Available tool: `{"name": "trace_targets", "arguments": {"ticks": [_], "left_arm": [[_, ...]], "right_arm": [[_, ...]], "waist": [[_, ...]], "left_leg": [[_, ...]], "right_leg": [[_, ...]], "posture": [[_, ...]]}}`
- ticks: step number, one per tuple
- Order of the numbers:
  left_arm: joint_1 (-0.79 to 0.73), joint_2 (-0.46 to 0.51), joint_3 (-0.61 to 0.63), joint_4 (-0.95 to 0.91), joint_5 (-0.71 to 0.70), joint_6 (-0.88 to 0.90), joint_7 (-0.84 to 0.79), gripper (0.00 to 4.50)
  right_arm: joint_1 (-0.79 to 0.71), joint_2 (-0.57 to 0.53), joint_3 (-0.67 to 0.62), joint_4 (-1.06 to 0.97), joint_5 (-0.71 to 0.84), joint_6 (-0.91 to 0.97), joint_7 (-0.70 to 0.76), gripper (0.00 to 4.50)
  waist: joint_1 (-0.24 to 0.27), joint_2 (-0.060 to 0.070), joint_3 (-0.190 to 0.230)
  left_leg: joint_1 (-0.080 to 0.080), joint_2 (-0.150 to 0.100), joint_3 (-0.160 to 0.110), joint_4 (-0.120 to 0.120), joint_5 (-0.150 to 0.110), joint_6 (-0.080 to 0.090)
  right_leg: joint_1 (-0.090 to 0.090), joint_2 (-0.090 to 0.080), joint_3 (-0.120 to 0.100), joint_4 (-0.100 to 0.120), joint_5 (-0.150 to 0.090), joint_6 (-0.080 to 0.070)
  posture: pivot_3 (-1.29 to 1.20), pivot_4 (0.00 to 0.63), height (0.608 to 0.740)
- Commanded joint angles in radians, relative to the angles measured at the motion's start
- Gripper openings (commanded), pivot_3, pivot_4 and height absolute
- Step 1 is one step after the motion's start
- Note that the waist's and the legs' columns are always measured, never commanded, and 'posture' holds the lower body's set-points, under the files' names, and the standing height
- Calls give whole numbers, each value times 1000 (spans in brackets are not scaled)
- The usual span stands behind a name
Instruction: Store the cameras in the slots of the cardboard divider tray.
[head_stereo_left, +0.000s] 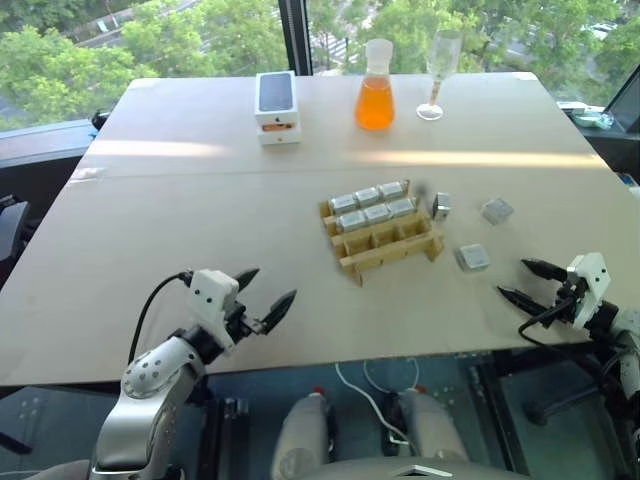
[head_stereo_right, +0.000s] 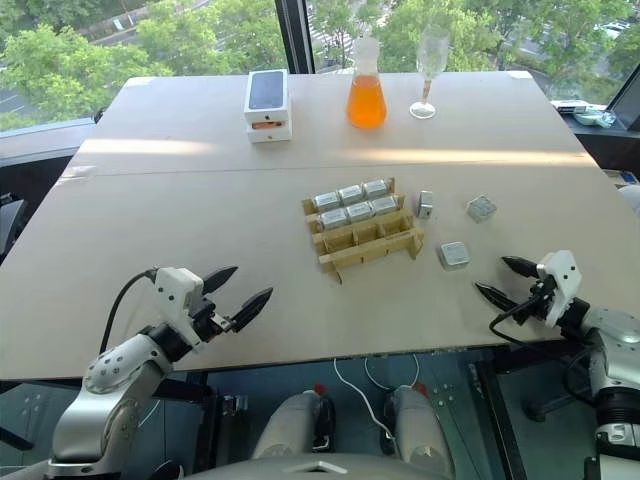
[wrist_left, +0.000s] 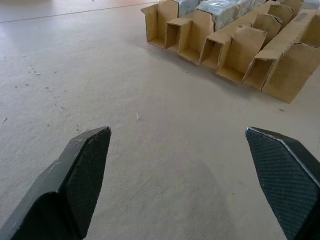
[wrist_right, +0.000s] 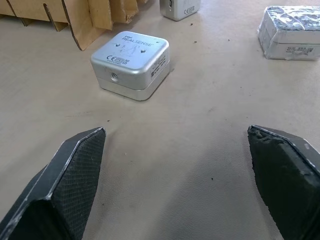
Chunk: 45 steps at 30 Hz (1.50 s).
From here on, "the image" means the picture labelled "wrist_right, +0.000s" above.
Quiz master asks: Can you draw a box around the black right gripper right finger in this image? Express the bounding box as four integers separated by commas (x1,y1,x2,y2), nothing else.
247,125,320,240

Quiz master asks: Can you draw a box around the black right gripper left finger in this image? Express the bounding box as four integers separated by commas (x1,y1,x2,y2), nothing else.
0,126,107,240

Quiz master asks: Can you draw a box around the cardboard divider box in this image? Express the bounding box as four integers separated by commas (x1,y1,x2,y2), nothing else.
0,0,149,52

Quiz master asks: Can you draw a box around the silver RealSense camera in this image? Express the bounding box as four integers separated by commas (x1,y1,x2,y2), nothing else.
90,31,171,102
159,0,202,22

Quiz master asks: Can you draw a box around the plastic-wrapped grey module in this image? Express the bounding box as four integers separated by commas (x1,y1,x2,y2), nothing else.
256,5,320,61

